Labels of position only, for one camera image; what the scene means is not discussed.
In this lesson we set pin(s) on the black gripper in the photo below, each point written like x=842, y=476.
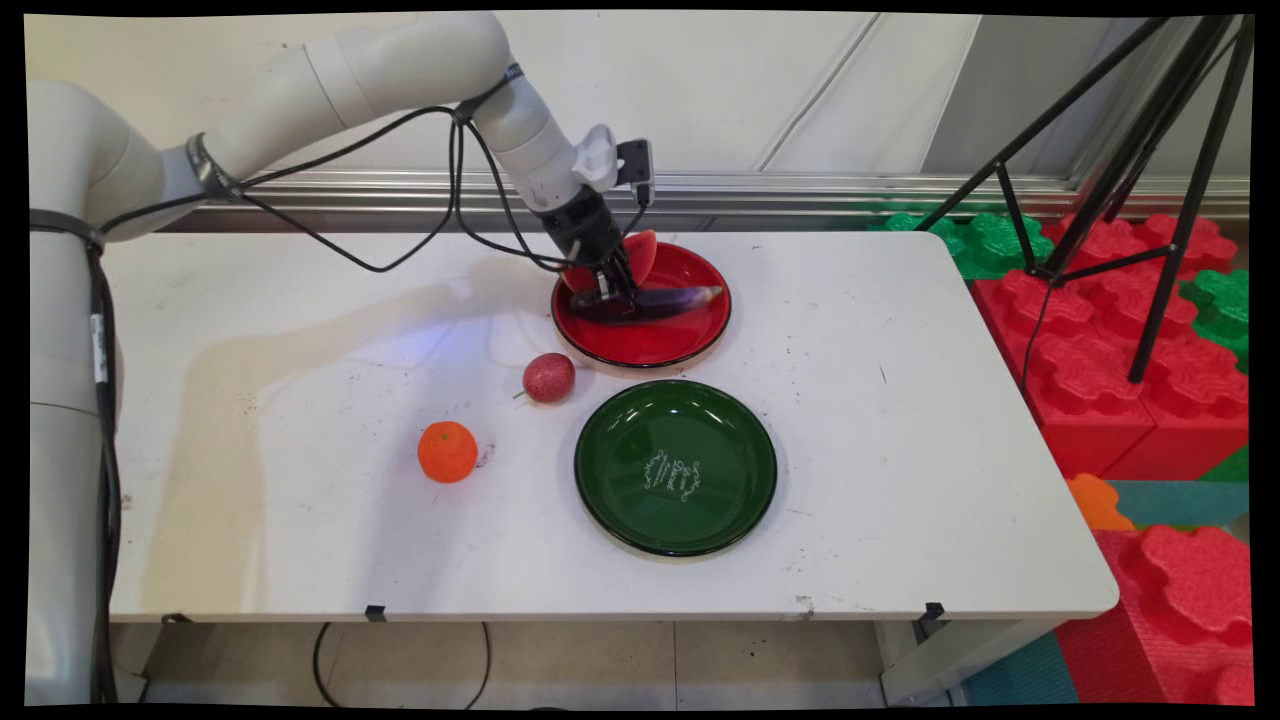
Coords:
x=585, y=228

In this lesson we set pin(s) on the purple toy eggplant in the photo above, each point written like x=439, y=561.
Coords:
x=670, y=298

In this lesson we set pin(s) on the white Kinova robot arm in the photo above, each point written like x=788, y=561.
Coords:
x=400, y=60

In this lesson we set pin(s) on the red watermelon slice toy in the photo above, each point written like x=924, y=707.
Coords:
x=643, y=255

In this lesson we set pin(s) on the red plate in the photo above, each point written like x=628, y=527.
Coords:
x=660, y=347

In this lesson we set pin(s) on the red round toy fruit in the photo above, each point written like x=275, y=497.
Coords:
x=549, y=378

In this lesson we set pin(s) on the green plate with print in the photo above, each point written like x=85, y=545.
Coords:
x=675, y=468

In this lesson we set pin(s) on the orange toy fruit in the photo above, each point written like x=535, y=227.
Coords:
x=447, y=452

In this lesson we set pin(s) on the green foam block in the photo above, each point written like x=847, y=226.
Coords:
x=985, y=245
x=1222, y=310

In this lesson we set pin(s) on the black table edge clip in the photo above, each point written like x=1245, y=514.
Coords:
x=376, y=613
x=934, y=612
x=178, y=618

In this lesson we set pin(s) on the white table leg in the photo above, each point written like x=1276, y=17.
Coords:
x=930, y=665

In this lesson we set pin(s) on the orange foam piece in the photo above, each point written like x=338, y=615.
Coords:
x=1097, y=503

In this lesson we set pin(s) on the teal foam mat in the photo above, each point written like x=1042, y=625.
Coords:
x=1015, y=675
x=1185, y=503

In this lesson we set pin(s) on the black tripod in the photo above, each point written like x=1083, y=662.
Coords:
x=1190, y=200

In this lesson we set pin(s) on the large red foam block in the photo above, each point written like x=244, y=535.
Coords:
x=1170, y=620

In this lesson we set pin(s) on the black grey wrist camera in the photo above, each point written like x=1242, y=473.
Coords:
x=635, y=162

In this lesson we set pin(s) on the silver metal wall rail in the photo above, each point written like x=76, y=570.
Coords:
x=800, y=195

